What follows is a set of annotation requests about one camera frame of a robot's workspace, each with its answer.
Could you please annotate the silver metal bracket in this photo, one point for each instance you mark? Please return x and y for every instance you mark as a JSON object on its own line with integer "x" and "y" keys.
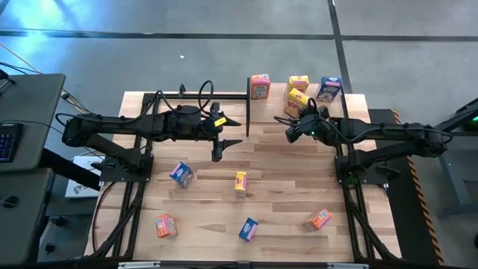
{"x": 139, "y": 265}
{"x": 347, "y": 266}

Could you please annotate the black backlit keyboard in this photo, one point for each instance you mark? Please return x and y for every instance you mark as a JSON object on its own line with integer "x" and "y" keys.
{"x": 9, "y": 143}

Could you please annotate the yellow Corn Pops cereal box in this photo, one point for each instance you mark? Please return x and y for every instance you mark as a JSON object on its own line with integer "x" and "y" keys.
{"x": 298, "y": 81}
{"x": 295, "y": 98}
{"x": 241, "y": 181}

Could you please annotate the black computer mouse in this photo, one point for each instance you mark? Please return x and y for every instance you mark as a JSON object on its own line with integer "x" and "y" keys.
{"x": 10, "y": 202}

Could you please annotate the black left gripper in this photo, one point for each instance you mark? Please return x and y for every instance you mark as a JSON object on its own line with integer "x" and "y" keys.
{"x": 190, "y": 125}

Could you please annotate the grey desk top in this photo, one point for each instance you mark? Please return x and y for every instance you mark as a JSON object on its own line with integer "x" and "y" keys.
{"x": 37, "y": 101}
{"x": 22, "y": 231}

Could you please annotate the black caster wheel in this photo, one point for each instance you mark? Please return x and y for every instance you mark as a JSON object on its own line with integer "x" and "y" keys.
{"x": 59, "y": 221}
{"x": 49, "y": 247}

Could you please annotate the yellow tape tag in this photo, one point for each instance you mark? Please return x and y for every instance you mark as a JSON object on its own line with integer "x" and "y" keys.
{"x": 220, "y": 122}

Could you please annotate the blue Frosted Flakes cereal box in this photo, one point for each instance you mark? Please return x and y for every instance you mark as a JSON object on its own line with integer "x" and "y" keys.
{"x": 182, "y": 175}
{"x": 328, "y": 91}
{"x": 248, "y": 229}

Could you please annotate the grey metal cart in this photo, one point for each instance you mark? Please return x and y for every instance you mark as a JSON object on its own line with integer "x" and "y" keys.
{"x": 453, "y": 179}

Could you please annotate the black desk support beam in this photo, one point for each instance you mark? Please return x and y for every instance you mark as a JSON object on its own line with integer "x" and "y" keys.
{"x": 67, "y": 170}

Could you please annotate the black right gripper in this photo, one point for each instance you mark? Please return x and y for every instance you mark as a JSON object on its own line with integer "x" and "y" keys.
{"x": 317, "y": 129}

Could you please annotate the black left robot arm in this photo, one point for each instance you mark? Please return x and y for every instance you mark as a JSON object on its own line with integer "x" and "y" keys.
{"x": 112, "y": 125}

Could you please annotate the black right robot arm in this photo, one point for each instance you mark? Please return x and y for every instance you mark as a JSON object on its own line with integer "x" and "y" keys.
{"x": 392, "y": 132}

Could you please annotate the black device green light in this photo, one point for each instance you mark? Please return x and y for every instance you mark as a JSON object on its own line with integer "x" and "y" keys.
{"x": 471, "y": 125}

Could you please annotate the black aluminium frame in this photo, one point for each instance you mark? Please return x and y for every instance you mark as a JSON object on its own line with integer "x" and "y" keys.
{"x": 112, "y": 178}
{"x": 379, "y": 181}

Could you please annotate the black mat hazard-striped edge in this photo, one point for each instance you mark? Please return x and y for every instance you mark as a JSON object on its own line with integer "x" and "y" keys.
{"x": 405, "y": 231}

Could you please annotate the white printed box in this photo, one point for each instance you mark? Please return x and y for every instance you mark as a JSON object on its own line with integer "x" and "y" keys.
{"x": 80, "y": 188}

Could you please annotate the orange Mini-Wheats cereal box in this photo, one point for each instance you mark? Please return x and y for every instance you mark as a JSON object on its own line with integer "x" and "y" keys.
{"x": 166, "y": 226}
{"x": 319, "y": 218}
{"x": 260, "y": 89}

